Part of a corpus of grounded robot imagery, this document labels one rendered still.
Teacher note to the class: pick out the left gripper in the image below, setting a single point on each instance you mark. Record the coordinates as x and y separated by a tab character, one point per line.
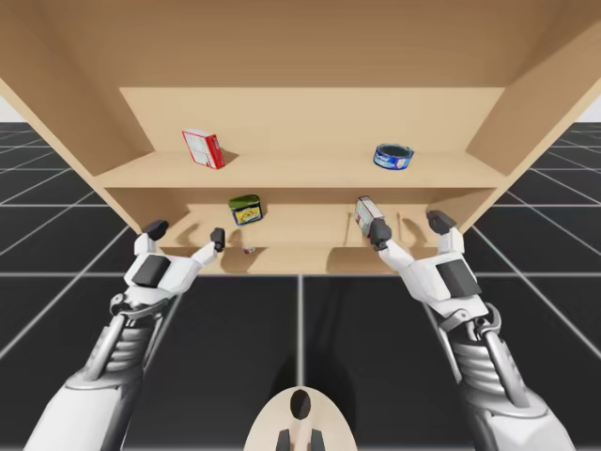
176	275

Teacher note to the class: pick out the blue flat can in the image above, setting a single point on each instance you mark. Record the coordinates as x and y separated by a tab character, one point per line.
393	159

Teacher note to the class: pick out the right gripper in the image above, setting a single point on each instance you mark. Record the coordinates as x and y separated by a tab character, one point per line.
436	282

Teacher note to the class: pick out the dark red carton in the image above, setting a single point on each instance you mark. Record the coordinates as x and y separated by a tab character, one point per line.
365	212

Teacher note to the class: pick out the pale wooden shelf unit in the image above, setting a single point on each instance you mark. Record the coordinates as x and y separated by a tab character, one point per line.
305	56

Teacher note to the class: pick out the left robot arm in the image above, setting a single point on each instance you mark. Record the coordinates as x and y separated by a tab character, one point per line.
89	390

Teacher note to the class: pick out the tan robot part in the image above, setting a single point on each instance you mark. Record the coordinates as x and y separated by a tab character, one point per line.
300	423

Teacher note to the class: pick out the green and blue rectangular can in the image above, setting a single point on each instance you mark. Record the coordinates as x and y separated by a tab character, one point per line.
246	213

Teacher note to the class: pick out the red and white carton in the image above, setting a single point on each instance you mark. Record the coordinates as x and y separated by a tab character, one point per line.
203	149

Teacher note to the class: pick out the red and white can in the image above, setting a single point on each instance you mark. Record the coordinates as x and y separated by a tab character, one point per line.
249	250

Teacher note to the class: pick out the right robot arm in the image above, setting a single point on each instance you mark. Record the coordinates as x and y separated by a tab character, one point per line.
502	376

